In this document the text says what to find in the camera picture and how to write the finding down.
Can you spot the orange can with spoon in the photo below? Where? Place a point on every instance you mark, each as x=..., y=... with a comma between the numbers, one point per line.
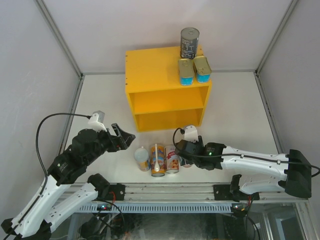
x=161, y=160

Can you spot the white lidded pink can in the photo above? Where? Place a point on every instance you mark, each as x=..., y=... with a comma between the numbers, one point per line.
x=184, y=163

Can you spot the grey slotted cable duct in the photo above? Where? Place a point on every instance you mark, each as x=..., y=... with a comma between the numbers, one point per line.
x=158, y=208

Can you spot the yellow wooden shelf cabinet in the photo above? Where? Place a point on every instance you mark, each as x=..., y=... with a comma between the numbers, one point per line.
x=155, y=95

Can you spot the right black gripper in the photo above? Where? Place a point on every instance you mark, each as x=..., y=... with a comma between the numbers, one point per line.
x=200, y=142

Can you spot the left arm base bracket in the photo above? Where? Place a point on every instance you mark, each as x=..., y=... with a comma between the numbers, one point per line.
x=114, y=192

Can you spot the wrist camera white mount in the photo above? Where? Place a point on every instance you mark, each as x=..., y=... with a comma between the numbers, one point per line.
x=96, y=121
x=190, y=133

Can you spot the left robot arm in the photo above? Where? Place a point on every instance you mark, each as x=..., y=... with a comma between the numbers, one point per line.
x=41, y=217

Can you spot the aluminium mounting rail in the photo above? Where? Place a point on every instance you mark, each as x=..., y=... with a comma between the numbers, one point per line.
x=182, y=192

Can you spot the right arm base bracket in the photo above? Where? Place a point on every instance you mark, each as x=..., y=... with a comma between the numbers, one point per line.
x=228, y=192

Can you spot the black cylindrical can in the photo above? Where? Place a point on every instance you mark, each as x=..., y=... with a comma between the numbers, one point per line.
x=189, y=38

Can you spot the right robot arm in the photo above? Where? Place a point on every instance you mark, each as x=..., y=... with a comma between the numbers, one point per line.
x=254, y=172

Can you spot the white lidded yellow can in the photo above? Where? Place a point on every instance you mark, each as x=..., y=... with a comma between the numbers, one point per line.
x=141, y=156

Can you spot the red white labelled can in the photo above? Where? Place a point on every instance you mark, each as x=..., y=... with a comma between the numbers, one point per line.
x=171, y=160

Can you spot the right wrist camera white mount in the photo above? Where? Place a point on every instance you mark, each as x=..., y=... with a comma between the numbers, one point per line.
x=190, y=133

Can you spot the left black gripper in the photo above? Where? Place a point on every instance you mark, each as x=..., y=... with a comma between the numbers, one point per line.
x=121, y=141

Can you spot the gold rectangular tin blue label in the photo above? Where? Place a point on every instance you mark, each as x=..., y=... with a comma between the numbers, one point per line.
x=202, y=69

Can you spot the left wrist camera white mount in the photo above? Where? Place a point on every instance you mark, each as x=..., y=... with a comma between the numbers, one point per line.
x=96, y=121

